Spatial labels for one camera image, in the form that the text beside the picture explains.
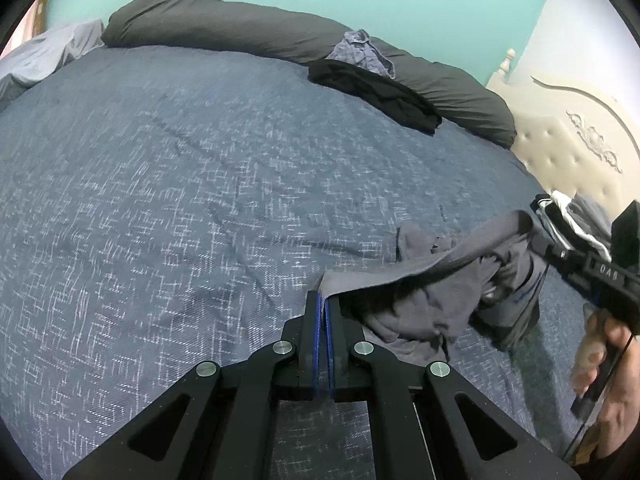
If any grey t-shirt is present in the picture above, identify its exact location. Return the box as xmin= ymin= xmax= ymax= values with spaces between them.
xmin=320 ymin=210 xmax=548 ymax=368

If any blue patterned garment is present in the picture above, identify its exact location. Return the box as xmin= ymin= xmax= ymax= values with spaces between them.
xmin=325 ymin=29 xmax=396 ymax=80

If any light grey pillow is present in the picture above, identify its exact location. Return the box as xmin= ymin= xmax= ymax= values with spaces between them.
xmin=0 ymin=19 xmax=106 ymax=111

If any black garment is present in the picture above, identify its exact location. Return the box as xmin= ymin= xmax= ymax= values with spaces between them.
xmin=307 ymin=59 xmax=443 ymax=135

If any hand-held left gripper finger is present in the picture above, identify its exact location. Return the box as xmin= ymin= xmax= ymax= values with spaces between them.
xmin=326 ymin=295 xmax=583 ymax=480
xmin=62 ymin=290 xmax=329 ymax=480

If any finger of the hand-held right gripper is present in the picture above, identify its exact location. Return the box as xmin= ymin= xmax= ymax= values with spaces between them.
xmin=531 ymin=230 xmax=573 ymax=268

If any dark grey long bolster pillow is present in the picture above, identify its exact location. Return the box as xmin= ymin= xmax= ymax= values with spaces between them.
xmin=102 ymin=0 xmax=518 ymax=150

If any blue-grey woven bed blanket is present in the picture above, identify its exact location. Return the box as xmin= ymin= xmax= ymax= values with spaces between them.
xmin=0 ymin=45 xmax=591 ymax=480

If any person's right hand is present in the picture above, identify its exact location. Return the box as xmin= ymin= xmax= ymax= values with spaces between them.
xmin=570 ymin=309 xmax=640 ymax=460

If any pile of folded clothes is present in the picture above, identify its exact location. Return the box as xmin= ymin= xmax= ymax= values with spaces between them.
xmin=532 ymin=191 xmax=618 ymax=256

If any cream tufted headboard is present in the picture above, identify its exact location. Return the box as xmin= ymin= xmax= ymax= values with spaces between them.
xmin=485 ymin=49 xmax=640 ymax=241

